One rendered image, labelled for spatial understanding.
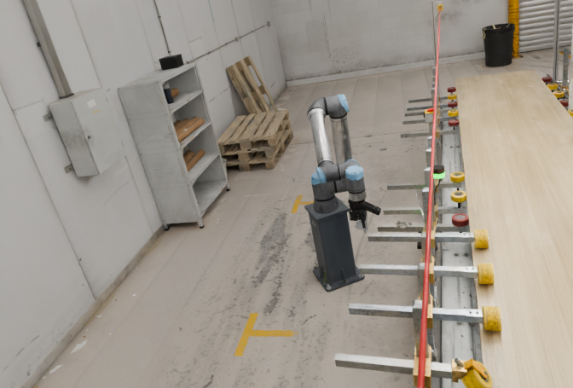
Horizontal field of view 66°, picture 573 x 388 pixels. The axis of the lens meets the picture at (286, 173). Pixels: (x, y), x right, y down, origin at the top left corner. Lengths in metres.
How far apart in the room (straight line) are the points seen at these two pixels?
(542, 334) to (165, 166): 3.61
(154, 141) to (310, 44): 6.39
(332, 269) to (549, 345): 1.93
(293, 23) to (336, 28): 0.94
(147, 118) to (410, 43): 6.92
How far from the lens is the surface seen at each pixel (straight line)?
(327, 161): 2.43
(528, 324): 1.81
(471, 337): 2.14
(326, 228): 3.19
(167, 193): 4.68
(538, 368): 1.67
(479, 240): 2.11
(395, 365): 1.56
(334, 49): 10.23
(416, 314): 1.45
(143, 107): 4.42
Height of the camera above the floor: 2.10
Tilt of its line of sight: 22 degrees down
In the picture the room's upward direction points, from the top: 12 degrees counter-clockwise
